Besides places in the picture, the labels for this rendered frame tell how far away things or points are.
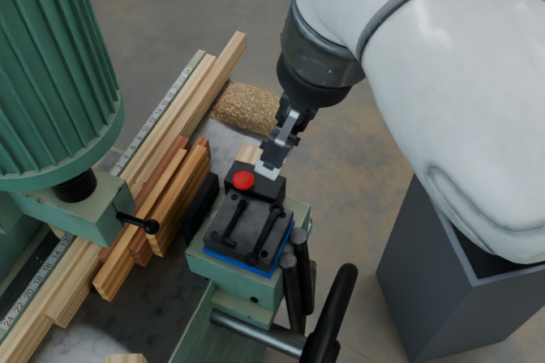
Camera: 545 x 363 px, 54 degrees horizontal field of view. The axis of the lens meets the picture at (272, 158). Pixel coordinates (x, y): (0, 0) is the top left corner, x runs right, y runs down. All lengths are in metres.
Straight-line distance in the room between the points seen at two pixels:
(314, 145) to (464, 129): 1.76
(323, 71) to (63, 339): 0.53
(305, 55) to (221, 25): 2.08
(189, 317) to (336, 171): 1.29
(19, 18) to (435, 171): 0.30
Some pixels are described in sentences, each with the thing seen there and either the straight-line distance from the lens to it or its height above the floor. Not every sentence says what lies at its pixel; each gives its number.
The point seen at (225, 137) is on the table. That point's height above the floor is 0.90.
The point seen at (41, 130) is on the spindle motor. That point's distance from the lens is 0.50.
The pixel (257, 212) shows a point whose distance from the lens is 0.73.
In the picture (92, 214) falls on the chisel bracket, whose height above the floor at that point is 1.07.
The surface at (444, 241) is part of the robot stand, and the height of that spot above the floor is 0.57.
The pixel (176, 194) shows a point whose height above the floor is 0.98.
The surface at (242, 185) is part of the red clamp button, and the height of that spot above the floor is 1.02.
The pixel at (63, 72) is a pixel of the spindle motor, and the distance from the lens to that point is 0.48.
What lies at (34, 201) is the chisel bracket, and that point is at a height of 1.06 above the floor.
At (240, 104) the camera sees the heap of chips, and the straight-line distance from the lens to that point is 0.93.
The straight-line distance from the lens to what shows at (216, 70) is 0.98.
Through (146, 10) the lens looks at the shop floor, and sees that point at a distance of 2.66.
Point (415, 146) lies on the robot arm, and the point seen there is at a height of 1.38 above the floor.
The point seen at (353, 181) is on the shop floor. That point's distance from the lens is 1.97.
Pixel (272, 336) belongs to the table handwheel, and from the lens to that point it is 0.84.
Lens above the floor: 1.63
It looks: 55 degrees down
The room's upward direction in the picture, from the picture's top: straight up
